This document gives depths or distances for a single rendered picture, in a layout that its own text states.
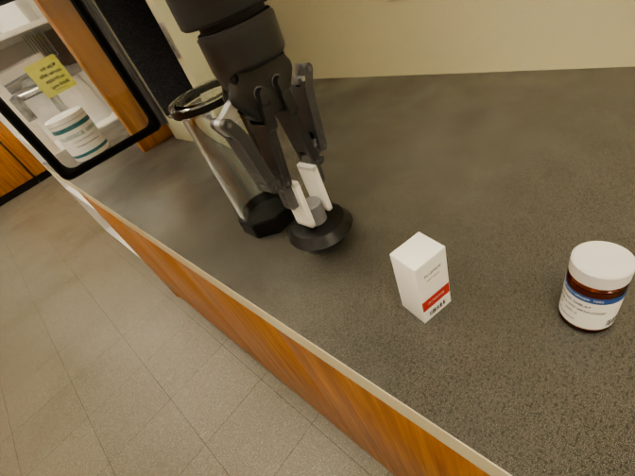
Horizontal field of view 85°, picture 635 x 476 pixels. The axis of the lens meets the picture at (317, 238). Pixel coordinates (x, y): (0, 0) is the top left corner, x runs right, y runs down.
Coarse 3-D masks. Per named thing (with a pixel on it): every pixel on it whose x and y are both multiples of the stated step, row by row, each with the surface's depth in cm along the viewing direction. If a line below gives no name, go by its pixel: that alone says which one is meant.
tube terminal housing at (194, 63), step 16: (160, 0) 68; (160, 16) 70; (112, 32) 88; (176, 32) 72; (192, 32) 74; (192, 48) 75; (192, 64) 76; (208, 64) 79; (192, 80) 78; (176, 128) 104
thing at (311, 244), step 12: (312, 204) 44; (336, 204) 48; (324, 216) 45; (336, 216) 46; (348, 216) 46; (300, 228) 46; (312, 228) 45; (324, 228) 45; (336, 228) 44; (348, 228) 45; (300, 240) 45; (312, 240) 44; (324, 240) 44; (336, 240) 44; (312, 252) 46; (324, 252) 46
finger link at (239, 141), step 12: (228, 120) 32; (228, 132) 32; (240, 132) 33; (240, 144) 34; (252, 144) 35; (240, 156) 36; (252, 156) 35; (252, 168) 36; (264, 168) 36; (264, 180) 37; (276, 192) 38
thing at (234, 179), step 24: (192, 96) 49; (216, 96) 42; (192, 120) 44; (240, 120) 46; (216, 144) 46; (216, 168) 49; (240, 168) 49; (240, 192) 51; (264, 192) 52; (240, 216) 56; (264, 216) 54
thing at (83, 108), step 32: (32, 0) 78; (64, 0) 82; (0, 32) 77; (32, 32) 80; (64, 32) 83; (0, 64) 79; (32, 64) 82; (64, 64) 86; (96, 64) 89; (0, 96) 81; (32, 96) 84; (64, 96) 88; (96, 96) 92; (128, 96) 96; (32, 128) 86; (64, 128) 90; (96, 128) 94; (128, 128) 99; (64, 160) 92
